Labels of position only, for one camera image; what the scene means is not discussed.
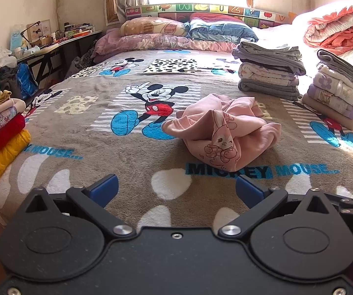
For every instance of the lilac folded garment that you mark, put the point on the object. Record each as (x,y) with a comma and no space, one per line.
(327,100)

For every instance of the lilac grey folded sheets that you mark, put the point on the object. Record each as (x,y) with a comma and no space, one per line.
(268,55)

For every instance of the blue white packet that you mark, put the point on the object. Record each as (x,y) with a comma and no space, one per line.
(16,38)

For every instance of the orange white quilt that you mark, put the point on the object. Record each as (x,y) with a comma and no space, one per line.
(342,33)

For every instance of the colourful picture headboard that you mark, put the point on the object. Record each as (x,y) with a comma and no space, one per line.
(139,10)

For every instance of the white purple flower garment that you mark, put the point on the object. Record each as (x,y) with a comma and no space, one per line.
(333,84)

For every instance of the blue plastic bag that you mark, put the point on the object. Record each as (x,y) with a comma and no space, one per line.
(27,81)

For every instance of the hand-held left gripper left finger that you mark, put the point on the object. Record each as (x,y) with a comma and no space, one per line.
(105,189)

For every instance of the printed cartoon blanket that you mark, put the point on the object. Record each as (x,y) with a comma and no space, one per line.
(102,147)

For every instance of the white floral folded garment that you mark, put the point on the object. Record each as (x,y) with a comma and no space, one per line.
(262,73)

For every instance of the yellow folded garment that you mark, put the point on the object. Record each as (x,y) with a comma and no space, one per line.
(4,156)

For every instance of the dark patterned cloth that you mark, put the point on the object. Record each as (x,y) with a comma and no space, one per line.
(84,61)

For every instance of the pale pink folded garment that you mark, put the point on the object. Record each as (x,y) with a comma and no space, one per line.
(10,104)

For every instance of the pale picture board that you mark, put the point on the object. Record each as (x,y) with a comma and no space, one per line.
(42,29)

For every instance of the tan patterned pillow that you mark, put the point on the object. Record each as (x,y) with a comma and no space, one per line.
(151,26)

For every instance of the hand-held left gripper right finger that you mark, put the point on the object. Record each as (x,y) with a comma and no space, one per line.
(250,190)

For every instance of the pink floral long pillow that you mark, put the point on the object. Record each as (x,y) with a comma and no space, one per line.
(139,41)

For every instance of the red folded garment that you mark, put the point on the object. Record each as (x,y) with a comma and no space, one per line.
(1,135)

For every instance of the white plastic bag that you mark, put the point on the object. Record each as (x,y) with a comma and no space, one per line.
(5,58)

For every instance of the row of small desk items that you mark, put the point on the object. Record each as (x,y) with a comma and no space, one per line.
(71,30)

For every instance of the black desk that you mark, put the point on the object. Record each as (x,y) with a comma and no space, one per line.
(44,57)

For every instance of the grey striped folded garment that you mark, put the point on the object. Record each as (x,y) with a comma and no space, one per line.
(342,66)

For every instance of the black desk lamp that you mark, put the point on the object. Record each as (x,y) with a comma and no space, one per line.
(30,27)

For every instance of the pink sweatshirt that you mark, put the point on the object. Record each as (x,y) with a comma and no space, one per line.
(201,129)

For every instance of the white duvet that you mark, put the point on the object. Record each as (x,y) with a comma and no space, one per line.
(287,32)

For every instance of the blue striped pillow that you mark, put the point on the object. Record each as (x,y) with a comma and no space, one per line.
(219,29)

